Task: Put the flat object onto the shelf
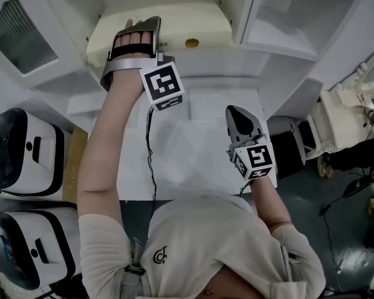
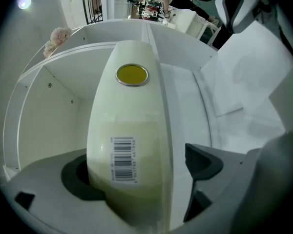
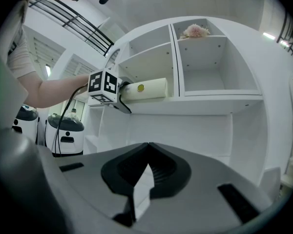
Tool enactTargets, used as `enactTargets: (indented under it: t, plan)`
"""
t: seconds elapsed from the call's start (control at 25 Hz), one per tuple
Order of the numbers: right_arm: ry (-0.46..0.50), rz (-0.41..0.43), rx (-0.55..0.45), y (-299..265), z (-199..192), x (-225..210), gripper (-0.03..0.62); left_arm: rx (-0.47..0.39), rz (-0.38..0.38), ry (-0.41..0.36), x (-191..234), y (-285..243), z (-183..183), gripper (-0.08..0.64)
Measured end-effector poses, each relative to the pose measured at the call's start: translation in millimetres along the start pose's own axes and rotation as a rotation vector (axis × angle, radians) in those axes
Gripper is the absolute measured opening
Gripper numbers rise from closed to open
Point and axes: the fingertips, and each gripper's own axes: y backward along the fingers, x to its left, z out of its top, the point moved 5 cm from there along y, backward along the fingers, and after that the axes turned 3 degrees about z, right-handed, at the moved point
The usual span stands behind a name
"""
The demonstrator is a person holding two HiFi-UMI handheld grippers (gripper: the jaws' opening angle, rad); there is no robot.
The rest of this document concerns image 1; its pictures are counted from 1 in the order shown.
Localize white cabinet shelf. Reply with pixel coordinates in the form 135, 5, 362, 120
31, 0, 373, 123

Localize person's left hand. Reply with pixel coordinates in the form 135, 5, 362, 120
115, 18, 152, 48

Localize person's left forearm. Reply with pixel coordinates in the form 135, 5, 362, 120
76, 68, 151, 225

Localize black floor cable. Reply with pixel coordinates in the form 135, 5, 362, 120
318, 194, 347, 275

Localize cream object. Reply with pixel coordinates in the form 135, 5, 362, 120
86, 1, 235, 72

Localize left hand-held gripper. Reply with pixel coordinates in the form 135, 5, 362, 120
99, 15, 186, 112

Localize grey bag strap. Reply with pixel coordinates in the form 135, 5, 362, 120
123, 237, 151, 299

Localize black floor device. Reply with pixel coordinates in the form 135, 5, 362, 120
343, 166, 374, 200

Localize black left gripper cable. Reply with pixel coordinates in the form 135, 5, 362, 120
144, 106, 159, 219

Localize wooden board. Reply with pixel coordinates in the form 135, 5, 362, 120
62, 126, 90, 202

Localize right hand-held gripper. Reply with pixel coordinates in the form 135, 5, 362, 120
225, 105, 276, 181

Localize person's right forearm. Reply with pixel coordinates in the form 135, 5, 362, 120
248, 174, 293, 230

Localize white ornate dresser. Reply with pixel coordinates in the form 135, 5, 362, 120
305, 47, 374, 161

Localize person's cream shirt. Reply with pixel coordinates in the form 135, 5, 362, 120
77, 192, 327, 299

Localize white and black machine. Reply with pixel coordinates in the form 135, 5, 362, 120
0, 208, 79, 293
0, 107, 73, 199

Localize white glass cabinet door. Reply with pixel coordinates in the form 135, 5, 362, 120
0, 0, 93, 90

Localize dark grey chair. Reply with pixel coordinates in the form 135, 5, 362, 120
266, 116, 307, 181

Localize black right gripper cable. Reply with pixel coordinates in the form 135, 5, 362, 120
238, 179, 254, 198

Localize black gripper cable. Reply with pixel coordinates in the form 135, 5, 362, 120
144, 106, 159, 219
238, 179, 254, 198

